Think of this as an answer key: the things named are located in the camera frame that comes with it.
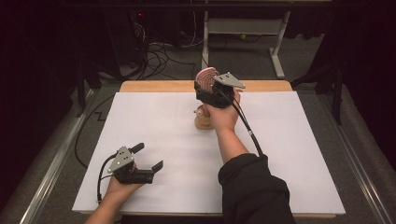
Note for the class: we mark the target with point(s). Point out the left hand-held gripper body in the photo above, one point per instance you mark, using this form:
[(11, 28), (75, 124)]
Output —
[(123, 163)]

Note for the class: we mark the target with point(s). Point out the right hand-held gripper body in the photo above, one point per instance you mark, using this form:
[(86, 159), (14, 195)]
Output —
[(222, 91)]

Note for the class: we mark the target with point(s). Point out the person's right hand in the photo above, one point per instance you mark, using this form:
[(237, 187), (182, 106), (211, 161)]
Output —
[(222, 118)]

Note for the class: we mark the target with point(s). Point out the person's left hand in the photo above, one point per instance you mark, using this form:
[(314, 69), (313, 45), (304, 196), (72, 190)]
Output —
[(121, 191)]

